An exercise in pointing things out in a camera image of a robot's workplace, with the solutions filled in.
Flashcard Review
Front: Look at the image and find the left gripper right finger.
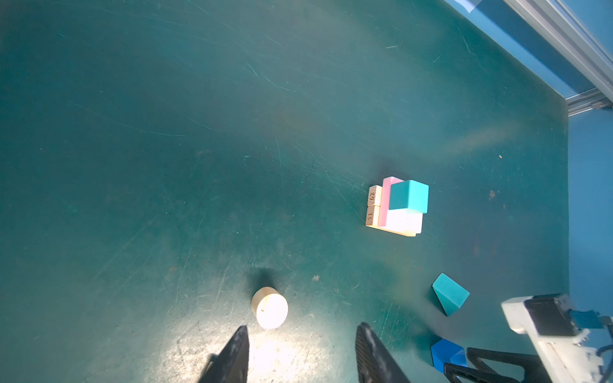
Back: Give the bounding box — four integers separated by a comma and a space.
355, 322, 410, 383

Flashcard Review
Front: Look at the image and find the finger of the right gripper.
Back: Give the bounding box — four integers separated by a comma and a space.
466, 347, 551, 381
444, 363, 519, 383

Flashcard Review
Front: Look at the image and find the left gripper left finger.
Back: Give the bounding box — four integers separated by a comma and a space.
198, 325, 250, 383

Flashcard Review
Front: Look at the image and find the blue cube block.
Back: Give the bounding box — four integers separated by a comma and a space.
430, 339, 468, 373

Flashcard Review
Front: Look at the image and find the pink wood block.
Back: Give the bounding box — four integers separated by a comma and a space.
378, 176, 403, 228

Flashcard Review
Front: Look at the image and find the small teal block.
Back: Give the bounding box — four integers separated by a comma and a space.
389, 180, 429, 214

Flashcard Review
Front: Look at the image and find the teal house-shaped block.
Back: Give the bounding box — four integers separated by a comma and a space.
432, 273, 470, 317

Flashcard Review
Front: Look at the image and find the small wood cylinder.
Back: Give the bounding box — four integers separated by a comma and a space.
252, 287, 289, 330

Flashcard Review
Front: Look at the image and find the right aluminium frame post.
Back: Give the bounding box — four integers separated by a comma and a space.
506, 0, 612, 116

